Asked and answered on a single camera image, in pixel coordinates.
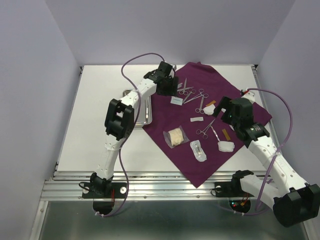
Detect white blue label packet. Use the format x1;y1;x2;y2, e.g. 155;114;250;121
170;96;184;106

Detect thin steel tweezers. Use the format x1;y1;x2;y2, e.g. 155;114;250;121
145;97;152;124

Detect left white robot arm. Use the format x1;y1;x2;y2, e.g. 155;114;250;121
89;61;178;198

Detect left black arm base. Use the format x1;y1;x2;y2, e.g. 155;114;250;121
78;172;128;199

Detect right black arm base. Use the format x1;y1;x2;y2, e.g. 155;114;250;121
210;170;254;198

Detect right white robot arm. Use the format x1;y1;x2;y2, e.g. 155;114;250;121
213;96;320;227

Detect purple surgical drape cloth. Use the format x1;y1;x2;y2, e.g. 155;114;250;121
136;62;264;187

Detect upper orange adhesive strip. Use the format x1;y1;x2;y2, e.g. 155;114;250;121
205;100;216;107

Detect orange adhesive strip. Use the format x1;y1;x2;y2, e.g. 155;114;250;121
222;128;231;141
205;100;216;107

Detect white gauze pad centre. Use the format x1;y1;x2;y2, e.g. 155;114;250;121
203;104;216;116

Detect white gauze pad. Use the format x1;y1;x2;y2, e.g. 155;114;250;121
217;141;235;153
203;104;216;116

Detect straight steel scissors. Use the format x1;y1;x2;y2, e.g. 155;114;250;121
178;78;188;96

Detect lower orange adhesive strip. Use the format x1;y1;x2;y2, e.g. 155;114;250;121
222;128;231;141

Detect small steel scissors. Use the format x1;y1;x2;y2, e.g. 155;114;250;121
182;88;196;104

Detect long steel forceps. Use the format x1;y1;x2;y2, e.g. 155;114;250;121
184;88;209;104

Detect steel bandage scissors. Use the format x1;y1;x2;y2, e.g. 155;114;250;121
195;97;205;114

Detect white gauze pad lower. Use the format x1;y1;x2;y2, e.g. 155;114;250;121
217;141;235;153

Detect small white gauze roll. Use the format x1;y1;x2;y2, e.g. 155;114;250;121
190;116;204;122

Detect stainless steel instrument tray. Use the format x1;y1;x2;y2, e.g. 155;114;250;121
120;88;152;128

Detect steel hemostat clamp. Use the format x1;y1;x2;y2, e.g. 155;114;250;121
196;119;215;140

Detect bagged beige gloves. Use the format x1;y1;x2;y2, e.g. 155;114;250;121
163;125;190;149

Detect clear suture packet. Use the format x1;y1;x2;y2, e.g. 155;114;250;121
190;140;207;162

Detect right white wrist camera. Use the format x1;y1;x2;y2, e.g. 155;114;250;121
241;90;256;104

